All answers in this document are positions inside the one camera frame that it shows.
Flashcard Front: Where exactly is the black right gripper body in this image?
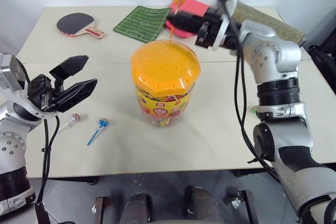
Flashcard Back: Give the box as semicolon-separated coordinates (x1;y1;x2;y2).
195;7;227;49

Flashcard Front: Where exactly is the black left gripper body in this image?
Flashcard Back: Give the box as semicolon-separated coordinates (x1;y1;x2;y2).
27;74;65;112

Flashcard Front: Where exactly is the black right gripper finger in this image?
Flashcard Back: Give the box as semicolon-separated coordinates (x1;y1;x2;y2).
167;10;211;23
165;18;204;35

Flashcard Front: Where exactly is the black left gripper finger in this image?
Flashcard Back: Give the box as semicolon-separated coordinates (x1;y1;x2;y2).
49;55;89;92
51;78;99;113

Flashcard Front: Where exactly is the lollipop jar with orange lid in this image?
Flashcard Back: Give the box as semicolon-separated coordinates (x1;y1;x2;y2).
130;39;203;128

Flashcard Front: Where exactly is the white stick lollipop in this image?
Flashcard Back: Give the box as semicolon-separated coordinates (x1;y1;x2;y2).
56;113;81;133

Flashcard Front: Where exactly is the blue stick lollipop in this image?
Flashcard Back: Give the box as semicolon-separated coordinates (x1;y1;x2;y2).
87;116;110;146

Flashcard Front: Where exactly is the black table tennis paddle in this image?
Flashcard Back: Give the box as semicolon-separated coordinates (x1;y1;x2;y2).
55;12;106;41

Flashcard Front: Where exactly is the green soccer field mat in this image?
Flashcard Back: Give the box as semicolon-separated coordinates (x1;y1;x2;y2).
112;5;172;43

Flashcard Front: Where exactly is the rolled cork mat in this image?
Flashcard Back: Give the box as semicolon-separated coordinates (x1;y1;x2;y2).
230;1;307;46

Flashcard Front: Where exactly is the black chair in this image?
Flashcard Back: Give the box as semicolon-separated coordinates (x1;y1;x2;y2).
308;23;336;84

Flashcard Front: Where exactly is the rusty metal table leg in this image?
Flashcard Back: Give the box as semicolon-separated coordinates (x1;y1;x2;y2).
93;196;111;224
223;189;261;224

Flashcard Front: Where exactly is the dark rounded shape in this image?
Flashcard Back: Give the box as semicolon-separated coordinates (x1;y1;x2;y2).
185;186;224;224
122;192;156;224

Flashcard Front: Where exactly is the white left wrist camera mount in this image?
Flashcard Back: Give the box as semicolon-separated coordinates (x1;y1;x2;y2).
0;52;60;120

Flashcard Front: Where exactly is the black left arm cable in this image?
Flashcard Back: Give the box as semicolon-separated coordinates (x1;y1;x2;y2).
34;115;61;224

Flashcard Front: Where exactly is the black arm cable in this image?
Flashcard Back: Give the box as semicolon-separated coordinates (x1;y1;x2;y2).
34;115;61;224
219;0;283;183

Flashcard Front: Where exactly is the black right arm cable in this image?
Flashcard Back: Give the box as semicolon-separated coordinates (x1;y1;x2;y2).
219;0;283;183

